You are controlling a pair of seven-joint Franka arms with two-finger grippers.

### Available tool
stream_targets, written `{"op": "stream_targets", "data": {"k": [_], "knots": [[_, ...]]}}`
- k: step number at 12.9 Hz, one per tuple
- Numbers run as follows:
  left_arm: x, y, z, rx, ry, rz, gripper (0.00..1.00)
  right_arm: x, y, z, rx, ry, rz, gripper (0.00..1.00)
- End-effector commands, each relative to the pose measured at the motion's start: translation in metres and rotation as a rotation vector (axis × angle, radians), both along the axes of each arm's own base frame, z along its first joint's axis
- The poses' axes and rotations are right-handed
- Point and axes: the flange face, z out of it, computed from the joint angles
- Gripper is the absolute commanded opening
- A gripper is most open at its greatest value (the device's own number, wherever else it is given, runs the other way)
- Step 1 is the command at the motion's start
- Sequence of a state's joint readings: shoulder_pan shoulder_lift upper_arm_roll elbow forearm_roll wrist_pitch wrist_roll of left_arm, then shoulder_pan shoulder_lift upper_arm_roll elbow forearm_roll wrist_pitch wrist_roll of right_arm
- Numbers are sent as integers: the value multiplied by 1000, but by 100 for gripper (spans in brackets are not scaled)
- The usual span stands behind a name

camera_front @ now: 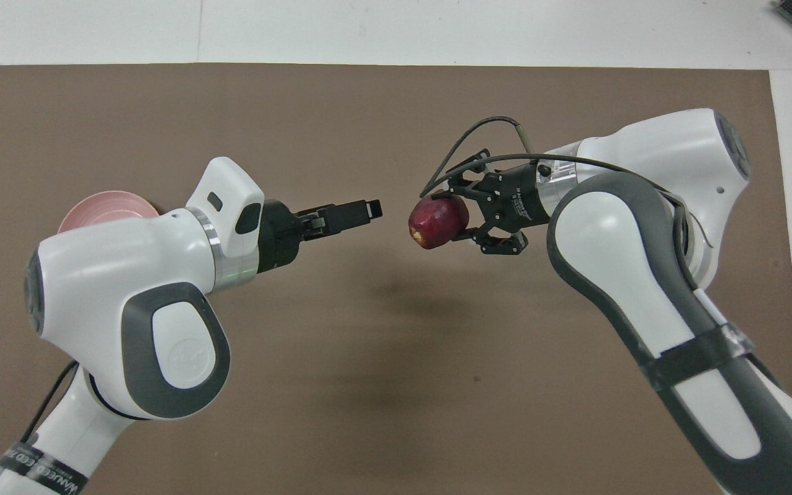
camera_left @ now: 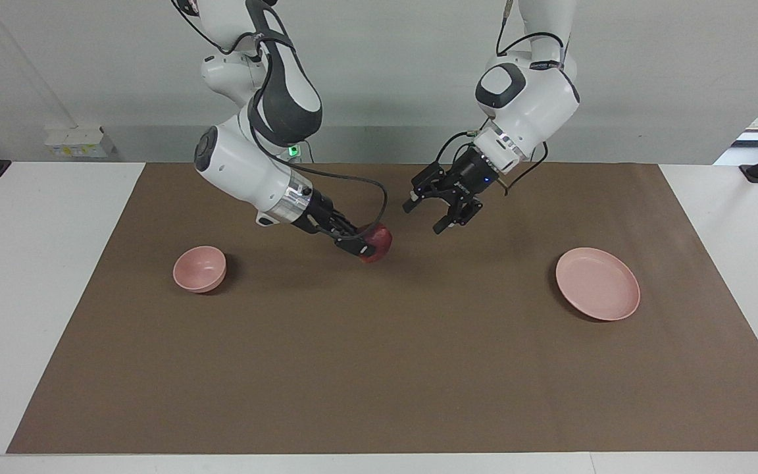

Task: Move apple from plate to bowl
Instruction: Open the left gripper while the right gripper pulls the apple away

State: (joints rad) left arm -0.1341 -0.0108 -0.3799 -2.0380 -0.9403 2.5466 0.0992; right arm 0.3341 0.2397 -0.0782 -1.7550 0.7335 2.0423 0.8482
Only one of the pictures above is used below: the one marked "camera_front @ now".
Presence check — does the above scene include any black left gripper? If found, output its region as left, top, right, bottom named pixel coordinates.
left=258, top=199, right=383, bottom=274

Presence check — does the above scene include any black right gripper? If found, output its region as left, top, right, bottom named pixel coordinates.
left=448, top=164, right=551, bottom=256

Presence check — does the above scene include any red apple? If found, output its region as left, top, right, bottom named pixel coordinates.
left=408, top=195, right=470, bottom=250

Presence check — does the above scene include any pink plate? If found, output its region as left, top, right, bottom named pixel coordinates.
left=58, top=190, right=160, bottom=234

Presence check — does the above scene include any brown table mat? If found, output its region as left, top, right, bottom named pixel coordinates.
left=0, top=63, right=792, bottom=495

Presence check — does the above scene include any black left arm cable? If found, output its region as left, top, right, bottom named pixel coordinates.
left=21, top=361, right=80, bottom=444

